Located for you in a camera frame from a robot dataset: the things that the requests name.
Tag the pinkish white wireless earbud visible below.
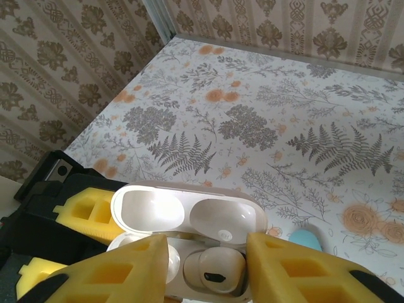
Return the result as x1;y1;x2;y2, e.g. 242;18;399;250
182;247;247;298
163;246;181;285

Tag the aluminium frame corner post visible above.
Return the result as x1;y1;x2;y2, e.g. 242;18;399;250
141;0;177;45

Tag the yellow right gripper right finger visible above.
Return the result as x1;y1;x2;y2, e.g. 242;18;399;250
245;232;404;303

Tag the blue earbud charging case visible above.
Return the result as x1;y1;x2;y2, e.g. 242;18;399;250
288;229;323;253

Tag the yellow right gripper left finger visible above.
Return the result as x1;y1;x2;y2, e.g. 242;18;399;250
17;233;169;303

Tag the white earbud charging case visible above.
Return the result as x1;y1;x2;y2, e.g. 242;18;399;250
106;180;269;299

